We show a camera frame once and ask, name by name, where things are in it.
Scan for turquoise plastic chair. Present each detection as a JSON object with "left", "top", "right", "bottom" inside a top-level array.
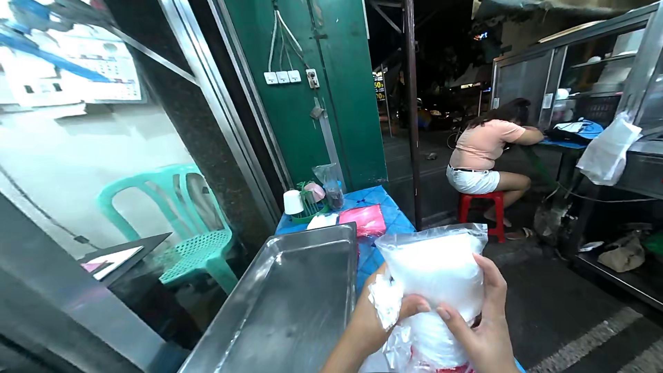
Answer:
[{"left": 97, "top": 164, "right": 239, "bottom": 295}]

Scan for white paper sheet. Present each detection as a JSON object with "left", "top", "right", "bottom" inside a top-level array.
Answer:
[{"left": 94, "top": 246, "right": 144, "bottom": 281}]

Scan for white hanging plastic bag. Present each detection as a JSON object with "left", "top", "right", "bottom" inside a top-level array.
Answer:
[{"left": 576, "top": 112, "right": 643, "bottom": 187}]

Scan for brown metal pole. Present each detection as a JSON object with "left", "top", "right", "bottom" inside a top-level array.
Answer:
[{"left": 403, "top": 0, "right": 423, "bottom": 231}]

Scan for person's left hand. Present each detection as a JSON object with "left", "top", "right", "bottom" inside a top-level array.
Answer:
[{"left": 350, "top": 261, "right": 432, "bottom": 357}]

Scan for clear bag of white contents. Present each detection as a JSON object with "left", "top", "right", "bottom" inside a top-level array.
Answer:
[{"left": 375, "top": 223, "right": 489, "bottom": 327}]

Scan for person's left forearm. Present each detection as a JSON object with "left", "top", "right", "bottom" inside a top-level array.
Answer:
[{"left": 320, "top": 326, "right": 375, "bottom": 373}]

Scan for white cup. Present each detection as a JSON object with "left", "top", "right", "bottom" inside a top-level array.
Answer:
[{"left": 283, "top": 190, "right": 305, "bottom": 216}]

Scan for blue and black bag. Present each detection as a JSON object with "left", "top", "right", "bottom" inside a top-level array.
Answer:
[{"left": 544, "top": 118, "right": 605, "bottom": 145}]

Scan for white wall cables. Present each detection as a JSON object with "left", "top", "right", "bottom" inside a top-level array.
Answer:
[{"left": 267, "top": 0, "right": 311, "bottom": 73}]

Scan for large metal tray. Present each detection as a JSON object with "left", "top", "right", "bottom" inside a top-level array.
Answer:
[{"left": 177, "top": 222, "right": 358, "bottom": 373}]

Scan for green metal door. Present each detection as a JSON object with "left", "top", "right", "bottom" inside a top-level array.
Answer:
[{"left": 224, "top": 0, "right": 389, "bottom": 193}]

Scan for blue plastic bundle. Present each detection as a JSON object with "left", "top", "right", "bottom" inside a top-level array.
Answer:
[{"left": 0, "top": 0, "right": 116, "bottom": 84}]

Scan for pink plastic package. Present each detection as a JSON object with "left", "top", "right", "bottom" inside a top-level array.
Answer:
[{"left": 339, "top": 204, "right": 387, "bottom": 238}]

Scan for white plastic packs, red print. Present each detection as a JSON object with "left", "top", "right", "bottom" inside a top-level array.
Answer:
[{"left": 358, "top": 311, "right": 475, "bottom": 373}]

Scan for wall calendar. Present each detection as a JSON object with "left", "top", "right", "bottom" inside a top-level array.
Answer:
[{"left": 78, "top": 25, "right": 143, "bottom": 103}]

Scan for blue patterned tablecloth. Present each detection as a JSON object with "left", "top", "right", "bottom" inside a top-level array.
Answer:
[{"left": 275, "top": 185, "right": 526, "bottom": 373}]

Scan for red plastic stool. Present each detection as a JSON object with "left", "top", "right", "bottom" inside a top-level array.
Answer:
[{"left": 458, "top": 191, "right": 506, "bottom": 243}]

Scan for metal door frame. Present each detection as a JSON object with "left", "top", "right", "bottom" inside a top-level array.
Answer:
[{"left": 158, "top": 0, "right": 293, "bottom": 229}]

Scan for green plastic rack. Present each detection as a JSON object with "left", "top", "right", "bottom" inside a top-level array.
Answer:
[{"left": 290, "top": 182, "right": 330, "bottom": 224}]

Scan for beige sack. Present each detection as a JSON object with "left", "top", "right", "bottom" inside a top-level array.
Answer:
[{"left": 597, "top": 231, "right": 646, "bottom": 273}]

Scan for black table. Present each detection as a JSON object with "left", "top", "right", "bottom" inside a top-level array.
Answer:
[{"left": 77, "top": 232, "right": 203, "bottom": 350}]

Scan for person's right hand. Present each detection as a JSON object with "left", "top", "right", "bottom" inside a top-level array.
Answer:
[{"left": 436, "top": 253, "right": 520, "bottom": 373}]

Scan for white folded paper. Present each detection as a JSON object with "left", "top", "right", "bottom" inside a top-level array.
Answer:
[{"left": 307, "top": 213, "right": 339, "bottom": 231}]

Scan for metal glass food cart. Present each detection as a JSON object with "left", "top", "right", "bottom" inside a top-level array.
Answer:
[{"left": 491, "top": 1, "right": 663, "bottom": 314}]

